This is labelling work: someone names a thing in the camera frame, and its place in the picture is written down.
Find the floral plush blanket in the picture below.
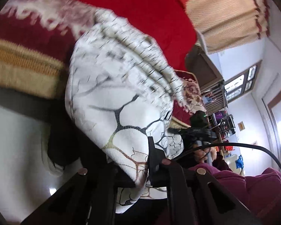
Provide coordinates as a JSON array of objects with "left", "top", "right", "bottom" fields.
[{"left": 0, "top": 0, "right": 207, "bottom": 132}]

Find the black cable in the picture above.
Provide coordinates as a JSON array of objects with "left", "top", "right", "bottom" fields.
[{"left": 175, "top": 142, "right": 281, "bottom": 190}]

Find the red duvet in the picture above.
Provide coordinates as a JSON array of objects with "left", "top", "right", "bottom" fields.
[{"left": 79, "top": 0, "right": 197, "bottom": 71}]

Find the beige dotted curtain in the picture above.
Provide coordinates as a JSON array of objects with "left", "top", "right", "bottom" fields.
[{"left": 186, "top": 0, "right": 270, "bottom": 54}]

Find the window with wooden frame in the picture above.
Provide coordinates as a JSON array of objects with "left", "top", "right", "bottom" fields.
[{"left": 224, "top": 60, "right": 262, "bottom": 104}]

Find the wooden crib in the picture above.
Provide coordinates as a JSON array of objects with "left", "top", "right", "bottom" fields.
[{"left": 185, "top": 45, "right": 227, "bottom": 116}]

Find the white crackle-pattern quilt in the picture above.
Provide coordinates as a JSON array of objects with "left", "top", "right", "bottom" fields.
[{"left": 65, "top": 8, "right": 187, "bottom": 213}]

